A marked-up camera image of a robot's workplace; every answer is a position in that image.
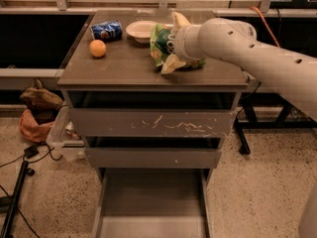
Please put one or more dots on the grey bottom drawer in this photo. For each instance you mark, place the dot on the grey bottom drawer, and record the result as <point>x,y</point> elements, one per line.
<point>153,203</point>

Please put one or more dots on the grey middle drawer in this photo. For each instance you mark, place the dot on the grey middle drawer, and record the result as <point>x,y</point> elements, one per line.
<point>153,152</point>

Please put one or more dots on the orange cloth bag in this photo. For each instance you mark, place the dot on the orange cloth bag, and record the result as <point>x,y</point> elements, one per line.
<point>31,130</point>

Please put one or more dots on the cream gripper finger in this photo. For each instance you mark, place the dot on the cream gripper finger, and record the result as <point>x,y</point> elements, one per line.
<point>171,64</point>
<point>179,21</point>

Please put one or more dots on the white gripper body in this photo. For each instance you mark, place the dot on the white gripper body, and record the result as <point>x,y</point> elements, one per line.
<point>180,46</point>

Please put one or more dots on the white bowl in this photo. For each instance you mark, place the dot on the white bowl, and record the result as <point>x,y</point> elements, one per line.
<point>148,32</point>

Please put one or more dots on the brown cloth bag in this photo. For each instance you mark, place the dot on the brown cloth bag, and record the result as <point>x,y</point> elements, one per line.
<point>44,104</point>

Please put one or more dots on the black floor stand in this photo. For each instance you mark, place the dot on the black floor stand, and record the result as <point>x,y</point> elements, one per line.
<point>13,201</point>

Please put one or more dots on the black plug on floor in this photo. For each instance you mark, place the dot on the black plug on floor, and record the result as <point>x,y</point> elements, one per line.
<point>31,151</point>

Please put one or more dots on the clear plastic bin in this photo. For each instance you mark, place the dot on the clear plastic bin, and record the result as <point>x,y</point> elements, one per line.
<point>63,138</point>

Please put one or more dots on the grey drawer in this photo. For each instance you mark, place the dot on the grey drawer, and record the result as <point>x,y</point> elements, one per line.
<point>152,114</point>
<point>153,203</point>
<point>153,152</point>

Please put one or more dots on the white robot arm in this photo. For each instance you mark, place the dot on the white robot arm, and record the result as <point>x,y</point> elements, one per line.
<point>291,75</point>

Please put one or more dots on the orange fruit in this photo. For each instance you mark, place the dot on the orange fruit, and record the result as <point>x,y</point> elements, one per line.
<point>97,48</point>

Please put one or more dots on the green rice chip bag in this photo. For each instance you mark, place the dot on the green rice chip bag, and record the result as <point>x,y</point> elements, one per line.
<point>160,50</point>

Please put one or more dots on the grey drawer cabinet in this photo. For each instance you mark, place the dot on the grey drawer cabinet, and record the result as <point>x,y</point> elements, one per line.
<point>128,66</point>

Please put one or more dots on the grey top drawer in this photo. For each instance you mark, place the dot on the grey top drawer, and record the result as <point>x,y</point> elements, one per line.
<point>152,114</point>

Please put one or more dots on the black table frame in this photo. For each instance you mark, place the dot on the black table frame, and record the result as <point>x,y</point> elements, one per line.
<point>287,118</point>

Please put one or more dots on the blue pepsi can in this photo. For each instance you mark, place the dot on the blue pepsi can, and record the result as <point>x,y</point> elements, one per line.
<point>107,31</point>

